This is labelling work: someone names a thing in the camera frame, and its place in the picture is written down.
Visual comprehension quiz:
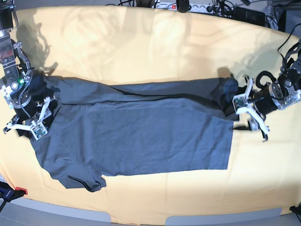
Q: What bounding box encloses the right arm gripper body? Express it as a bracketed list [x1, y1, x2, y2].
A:
[12, 92, 53, 122]

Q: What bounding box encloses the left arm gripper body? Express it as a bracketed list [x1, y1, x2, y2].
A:
[254, 87, 284, 117]

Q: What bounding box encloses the dark grey T-shirt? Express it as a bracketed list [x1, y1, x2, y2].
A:
[29, 74, 238, 192]

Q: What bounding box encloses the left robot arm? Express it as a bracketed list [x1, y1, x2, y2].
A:
[232, 41, 301, 141]

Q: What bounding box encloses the black power adapter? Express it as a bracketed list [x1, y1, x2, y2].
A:
[234, 7, 265, 26]

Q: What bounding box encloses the blue red table clamp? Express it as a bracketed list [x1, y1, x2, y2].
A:
[0, 181, 28, 202]

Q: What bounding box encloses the yellow table cloth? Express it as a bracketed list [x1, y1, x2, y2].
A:
[0, 6, 301, 225]

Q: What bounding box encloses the black clamp right corner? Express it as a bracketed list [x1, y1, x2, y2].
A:
[289, 205, 301, 216]

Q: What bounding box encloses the white power strip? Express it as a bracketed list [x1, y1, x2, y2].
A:
[152, 0, 220, 15]

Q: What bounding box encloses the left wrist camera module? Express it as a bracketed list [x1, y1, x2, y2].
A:
[232, 94, 248, 115]

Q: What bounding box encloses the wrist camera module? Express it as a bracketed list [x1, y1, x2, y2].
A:
[31, 123, 48, 140]
[232, 94, 248, 115]

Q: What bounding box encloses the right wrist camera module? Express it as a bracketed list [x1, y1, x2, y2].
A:
[31, 123, 48, 140]

